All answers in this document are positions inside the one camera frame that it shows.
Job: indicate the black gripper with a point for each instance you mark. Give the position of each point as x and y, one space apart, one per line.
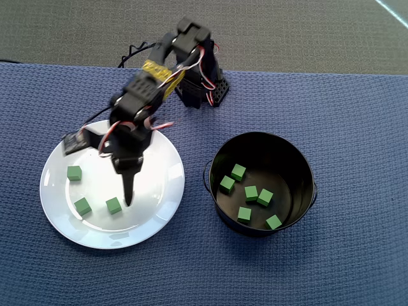
128 166

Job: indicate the green cube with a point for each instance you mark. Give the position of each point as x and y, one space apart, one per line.
113 205
251 193
74 173
265 197
238 172
273 222
83 206
227 184
244 214

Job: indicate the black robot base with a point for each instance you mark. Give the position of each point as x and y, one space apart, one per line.
220 92

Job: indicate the white round plate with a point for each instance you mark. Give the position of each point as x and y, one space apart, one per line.
153 216

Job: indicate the black metal bucket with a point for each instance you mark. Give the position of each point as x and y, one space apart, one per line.
296 191

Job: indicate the blue woven tablecloth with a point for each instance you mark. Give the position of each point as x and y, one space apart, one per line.
318 271

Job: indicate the small wrist camera board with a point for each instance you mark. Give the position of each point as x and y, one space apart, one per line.
75 143

